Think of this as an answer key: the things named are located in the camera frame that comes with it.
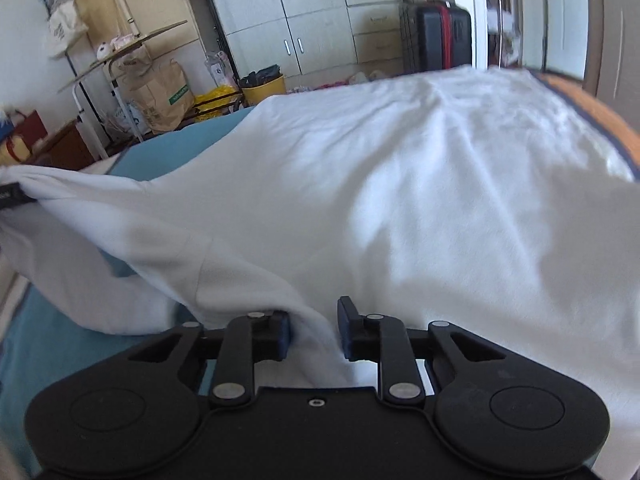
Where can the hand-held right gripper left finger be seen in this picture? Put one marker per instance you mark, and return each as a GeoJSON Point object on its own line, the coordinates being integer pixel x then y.
{"type": "Point", "coordinates": [283, 336]}

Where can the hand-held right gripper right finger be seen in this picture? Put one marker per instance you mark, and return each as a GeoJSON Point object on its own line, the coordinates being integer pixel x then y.
{"type": "Point", "coordinates": [346, 331]}

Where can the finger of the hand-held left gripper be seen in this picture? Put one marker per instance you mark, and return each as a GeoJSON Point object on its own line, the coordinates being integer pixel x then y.
{"type": "Point", "coordinates": [12, 195]}

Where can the white shirt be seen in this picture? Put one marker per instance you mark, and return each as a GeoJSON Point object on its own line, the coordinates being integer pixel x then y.
{"type": "Point", "coordinates": [400, 200]}

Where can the red bag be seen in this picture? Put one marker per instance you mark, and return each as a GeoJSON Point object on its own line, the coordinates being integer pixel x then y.
{"type": "Point", "coordinates": [25, 132]}

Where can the wooden nightstand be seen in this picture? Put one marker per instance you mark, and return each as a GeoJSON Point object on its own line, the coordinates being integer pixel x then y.
{"type": "Point", "coordinates": [67, 147]}

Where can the blue bed sheet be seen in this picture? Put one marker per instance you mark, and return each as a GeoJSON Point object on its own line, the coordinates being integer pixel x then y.
{"type": "Point", "coordinates": [180, 152]}

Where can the white tote bag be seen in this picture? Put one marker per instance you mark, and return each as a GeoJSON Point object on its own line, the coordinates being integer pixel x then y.
{"type": "Point", "coordinates": [64, 30]}

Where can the brown paper bag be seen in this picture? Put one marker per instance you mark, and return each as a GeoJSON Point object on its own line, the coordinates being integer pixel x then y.
{"type": "Point", "coordinates": [160, 97]}

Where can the metal rack with cardboard shelves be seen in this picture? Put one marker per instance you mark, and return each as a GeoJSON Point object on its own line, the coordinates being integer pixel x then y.
{"type": "Point", "coordinates": [120, 45]}

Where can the yellow plastic bag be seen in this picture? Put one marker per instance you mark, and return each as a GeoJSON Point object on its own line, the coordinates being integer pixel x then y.
{"type": "Point", "coordinates": [216, 101]}

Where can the white printed plastic bag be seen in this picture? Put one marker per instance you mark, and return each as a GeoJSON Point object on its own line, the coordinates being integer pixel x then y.
{"type": "Point", "coordinates": [220, 70]}

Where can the yellow bin with black bag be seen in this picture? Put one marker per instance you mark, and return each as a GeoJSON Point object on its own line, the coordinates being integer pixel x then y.
{"type": "Point", "coordinates": [264, 87]}

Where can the black suitcase with red stripe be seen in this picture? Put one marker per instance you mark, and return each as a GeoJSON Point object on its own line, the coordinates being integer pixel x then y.
{"type": "Point", "coordinates": [445, 35]}

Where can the white wardrobe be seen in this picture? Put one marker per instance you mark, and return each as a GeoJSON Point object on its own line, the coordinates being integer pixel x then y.
{"type": "Point", "coordinates": [310, 15]}

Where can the orange mattress edge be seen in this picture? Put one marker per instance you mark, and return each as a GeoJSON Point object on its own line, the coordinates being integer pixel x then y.
{"type": "Point", "coordinates": [602, 115]}

